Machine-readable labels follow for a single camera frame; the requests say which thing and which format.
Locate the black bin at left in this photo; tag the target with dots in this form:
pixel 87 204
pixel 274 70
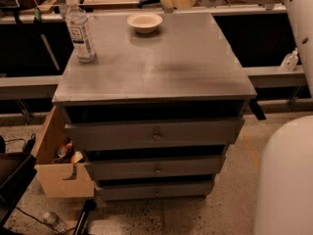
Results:
pixel 16 172

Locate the plastic bottle on floor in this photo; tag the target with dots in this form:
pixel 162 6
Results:
pixel 52 219

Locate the cardboard box on floor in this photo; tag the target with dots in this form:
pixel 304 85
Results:
pixel 58 180

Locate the grey drawer cabinet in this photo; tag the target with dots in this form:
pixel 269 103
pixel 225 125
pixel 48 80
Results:
pixel 184 70

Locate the middle grey drawer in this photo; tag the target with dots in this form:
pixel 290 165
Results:
pixel 149 168

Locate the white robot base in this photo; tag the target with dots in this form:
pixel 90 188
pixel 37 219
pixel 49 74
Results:
pixel 284 203

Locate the hand sanitizer bottle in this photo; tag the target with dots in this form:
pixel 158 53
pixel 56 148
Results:
pixel 290 61

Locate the clear plastic water bottle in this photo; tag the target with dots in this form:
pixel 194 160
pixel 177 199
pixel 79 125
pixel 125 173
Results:
pixel 80 32

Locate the white paper bowl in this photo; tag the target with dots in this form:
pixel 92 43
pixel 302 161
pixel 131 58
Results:
pixel 145 23

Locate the grey drawer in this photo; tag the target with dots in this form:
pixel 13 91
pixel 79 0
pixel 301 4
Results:
pixel 160 190
pixel 100 136
pixel 149 168

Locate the bottom grey drawer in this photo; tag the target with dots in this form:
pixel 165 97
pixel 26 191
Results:
pixel 160 190

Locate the black tripod leg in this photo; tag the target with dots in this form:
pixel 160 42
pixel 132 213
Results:
pixel 89 206

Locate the top grey drawer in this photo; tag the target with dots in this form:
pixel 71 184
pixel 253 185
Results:
pixel 100 136

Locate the bottle inside cardboard box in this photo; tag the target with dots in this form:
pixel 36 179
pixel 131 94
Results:
pixel 65 150

